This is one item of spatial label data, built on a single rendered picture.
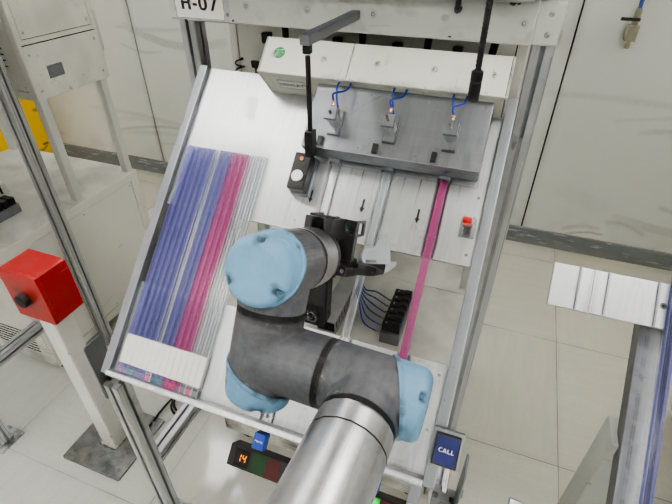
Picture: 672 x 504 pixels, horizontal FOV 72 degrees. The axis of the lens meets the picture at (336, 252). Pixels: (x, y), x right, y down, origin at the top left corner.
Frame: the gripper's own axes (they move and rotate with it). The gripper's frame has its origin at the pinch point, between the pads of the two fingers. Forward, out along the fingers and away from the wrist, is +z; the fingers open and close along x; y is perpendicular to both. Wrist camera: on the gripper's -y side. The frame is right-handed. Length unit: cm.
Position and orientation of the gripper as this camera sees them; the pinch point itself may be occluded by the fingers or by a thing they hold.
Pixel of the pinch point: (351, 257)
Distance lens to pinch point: 77.8
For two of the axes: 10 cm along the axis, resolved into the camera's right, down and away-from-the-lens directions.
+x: -9.4, -2.1, 2.9
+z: 3.1, -0.8, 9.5
